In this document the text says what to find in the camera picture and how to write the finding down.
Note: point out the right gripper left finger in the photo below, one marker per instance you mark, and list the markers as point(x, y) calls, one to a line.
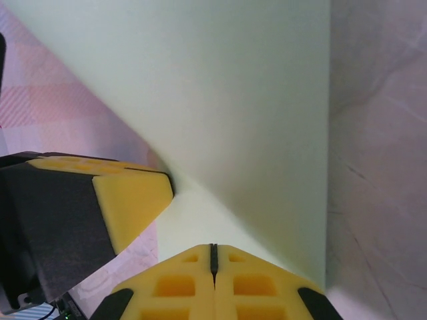
point(150, 306)

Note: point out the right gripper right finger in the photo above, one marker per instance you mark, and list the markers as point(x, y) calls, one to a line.
point(277, 300)

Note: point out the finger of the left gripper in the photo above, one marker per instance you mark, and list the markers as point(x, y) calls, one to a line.
point(66, 216)

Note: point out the light green paper sheet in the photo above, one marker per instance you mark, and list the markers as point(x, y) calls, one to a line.
point(233, 116)

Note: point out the small circuit board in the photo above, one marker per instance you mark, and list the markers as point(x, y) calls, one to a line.
point(70, 311)

